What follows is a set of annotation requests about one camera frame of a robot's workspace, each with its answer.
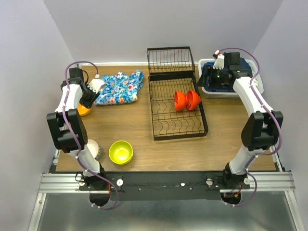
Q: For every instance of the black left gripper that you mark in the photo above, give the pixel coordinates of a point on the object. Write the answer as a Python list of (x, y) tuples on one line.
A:
[(89, 103)]

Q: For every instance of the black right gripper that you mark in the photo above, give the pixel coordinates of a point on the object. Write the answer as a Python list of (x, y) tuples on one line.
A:
[(210, 74)]

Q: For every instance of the yellow-orange bowl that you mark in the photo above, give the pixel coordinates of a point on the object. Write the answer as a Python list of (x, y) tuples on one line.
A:
[(82, 110)]

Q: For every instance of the white plastic basket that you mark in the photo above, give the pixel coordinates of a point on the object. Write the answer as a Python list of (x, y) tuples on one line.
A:
[(222, 95)]

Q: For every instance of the orange-red bowl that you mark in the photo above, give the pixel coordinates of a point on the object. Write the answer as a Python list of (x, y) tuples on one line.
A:
[(193, 100), (180, 100)]

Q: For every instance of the black wire dish rack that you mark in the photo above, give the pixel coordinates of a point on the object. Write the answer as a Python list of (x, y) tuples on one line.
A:
[(177, 111)]

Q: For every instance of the lime green bowl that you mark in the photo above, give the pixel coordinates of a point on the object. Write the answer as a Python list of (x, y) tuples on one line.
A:
[(119, 161), (120, 149)]

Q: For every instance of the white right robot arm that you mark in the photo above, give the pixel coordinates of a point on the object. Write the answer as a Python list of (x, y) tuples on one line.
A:
[(262, 134)]

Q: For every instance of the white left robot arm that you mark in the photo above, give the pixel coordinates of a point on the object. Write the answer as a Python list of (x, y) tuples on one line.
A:
[(68, 131)]

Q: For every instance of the dark blue folded cloths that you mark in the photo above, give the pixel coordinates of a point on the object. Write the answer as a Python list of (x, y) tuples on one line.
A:
[(237, 66)]

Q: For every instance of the white rolled cloth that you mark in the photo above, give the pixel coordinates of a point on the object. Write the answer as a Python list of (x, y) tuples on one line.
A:
[(258, 83)]

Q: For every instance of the blue floral cloth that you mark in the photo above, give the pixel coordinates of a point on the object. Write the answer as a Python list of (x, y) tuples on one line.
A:
[(120, 88)]

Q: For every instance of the white and blue bowl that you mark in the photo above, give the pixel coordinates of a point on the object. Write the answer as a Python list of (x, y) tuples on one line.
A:
[(94, 148)]

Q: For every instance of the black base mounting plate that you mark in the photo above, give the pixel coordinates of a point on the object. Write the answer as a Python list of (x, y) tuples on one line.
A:
[(160, 186)]

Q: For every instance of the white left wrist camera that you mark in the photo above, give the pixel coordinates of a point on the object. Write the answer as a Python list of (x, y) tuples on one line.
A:
[(96, 84)]

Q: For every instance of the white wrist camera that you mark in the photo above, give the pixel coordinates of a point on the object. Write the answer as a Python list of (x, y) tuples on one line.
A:
[(96, 84), (219, 60)]

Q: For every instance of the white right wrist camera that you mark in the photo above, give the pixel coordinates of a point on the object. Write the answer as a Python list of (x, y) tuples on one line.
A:
[(219, 60)]

